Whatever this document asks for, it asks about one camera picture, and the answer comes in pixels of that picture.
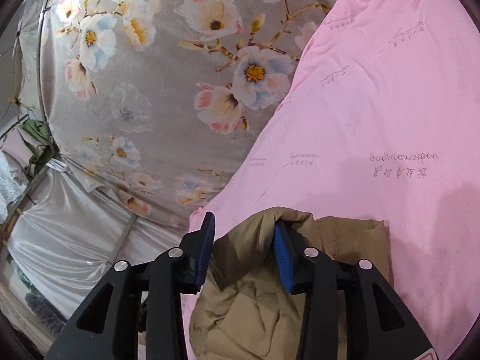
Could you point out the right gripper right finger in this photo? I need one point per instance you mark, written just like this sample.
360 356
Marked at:
378 325

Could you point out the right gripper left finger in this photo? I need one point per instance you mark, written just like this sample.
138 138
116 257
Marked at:
131 299

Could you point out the khaki quilted puffer jacket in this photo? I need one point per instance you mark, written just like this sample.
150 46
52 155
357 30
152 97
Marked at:
243 310

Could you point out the silver satin curtain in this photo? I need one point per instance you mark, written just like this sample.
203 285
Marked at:
65 243

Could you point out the pink bed sheet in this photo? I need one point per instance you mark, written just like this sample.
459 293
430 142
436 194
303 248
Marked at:
382 122

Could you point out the grey floral fabric backdrop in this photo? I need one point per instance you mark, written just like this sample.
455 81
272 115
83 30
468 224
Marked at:
158 102

